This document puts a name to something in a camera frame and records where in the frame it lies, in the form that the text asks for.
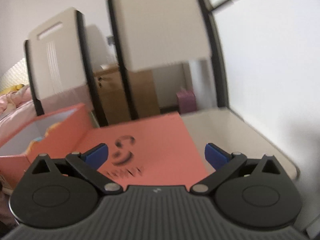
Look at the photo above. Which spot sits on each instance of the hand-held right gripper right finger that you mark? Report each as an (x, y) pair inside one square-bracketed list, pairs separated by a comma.
[(216, 158)]

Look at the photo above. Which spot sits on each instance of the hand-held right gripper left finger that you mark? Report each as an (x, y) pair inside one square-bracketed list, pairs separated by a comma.
[(96, 156)]

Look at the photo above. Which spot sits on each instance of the pink cardboard box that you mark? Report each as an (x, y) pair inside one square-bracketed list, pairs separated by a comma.
[(62, 137)]

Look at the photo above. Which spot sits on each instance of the orange plush dog toy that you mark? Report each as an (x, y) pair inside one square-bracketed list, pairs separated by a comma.
[(37, 141)]

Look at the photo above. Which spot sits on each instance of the small pink storage box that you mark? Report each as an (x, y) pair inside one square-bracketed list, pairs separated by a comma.
[(185, 101)]

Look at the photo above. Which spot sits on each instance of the wooden nightstand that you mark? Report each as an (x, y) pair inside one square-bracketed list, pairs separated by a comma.
[(140, 97)]

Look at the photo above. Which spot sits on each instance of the pink bed duvet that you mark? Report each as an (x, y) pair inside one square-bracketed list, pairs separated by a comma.
[(15, 110)]

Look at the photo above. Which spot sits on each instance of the yellow plush toy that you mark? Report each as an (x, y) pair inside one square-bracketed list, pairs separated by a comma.
[(15, 88)]

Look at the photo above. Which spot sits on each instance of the cream quilted headboard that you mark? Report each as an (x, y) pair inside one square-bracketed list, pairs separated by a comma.
[(15, 75)]

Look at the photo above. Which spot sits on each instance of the white wardrobe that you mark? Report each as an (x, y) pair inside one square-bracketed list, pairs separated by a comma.
[(262, 42)]

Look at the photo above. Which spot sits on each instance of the beige chair with black frame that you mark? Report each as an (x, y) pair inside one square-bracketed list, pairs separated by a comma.
[(57, 60), (160, 30)]

